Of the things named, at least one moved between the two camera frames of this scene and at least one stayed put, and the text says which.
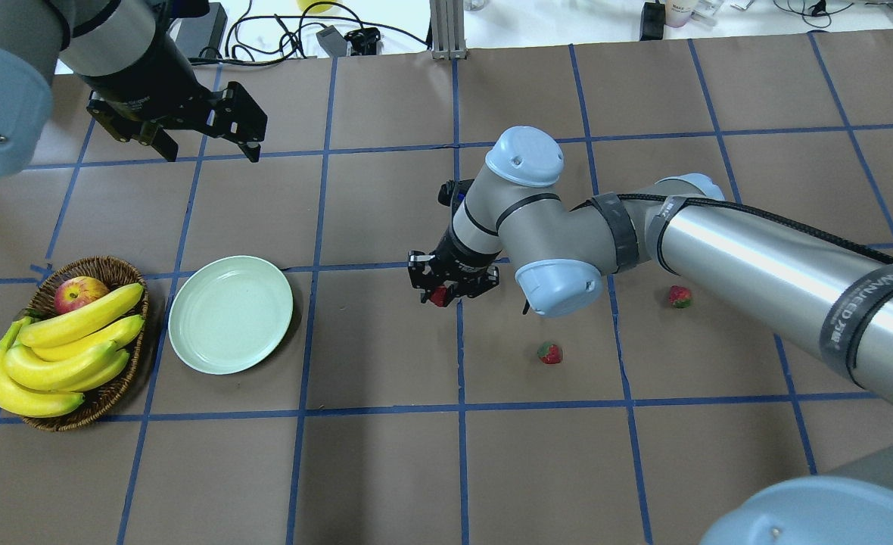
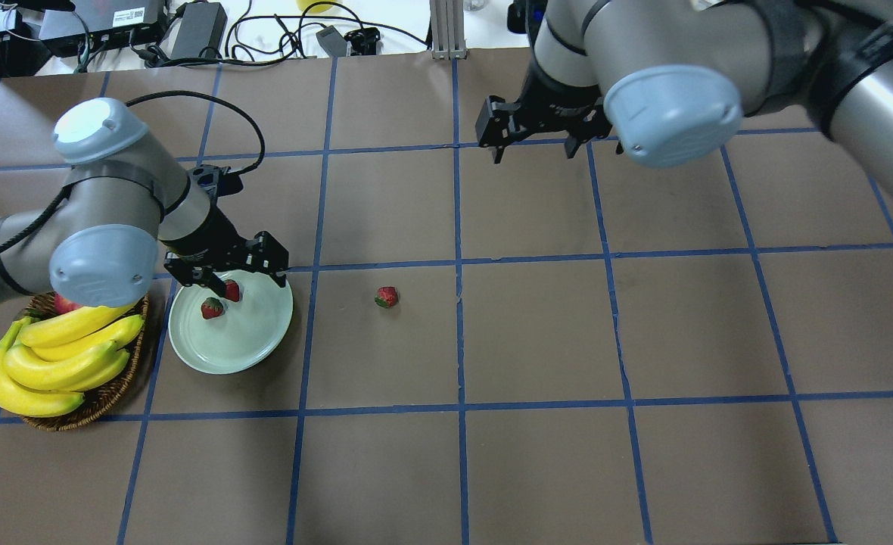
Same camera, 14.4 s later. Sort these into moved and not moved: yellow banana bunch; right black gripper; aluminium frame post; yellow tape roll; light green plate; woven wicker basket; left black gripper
Moved: right black gripper; left black gripper
Not moved: yellow tape roll; yellow banana bunch; light green plate; woven wicker basket; aluminium frame post
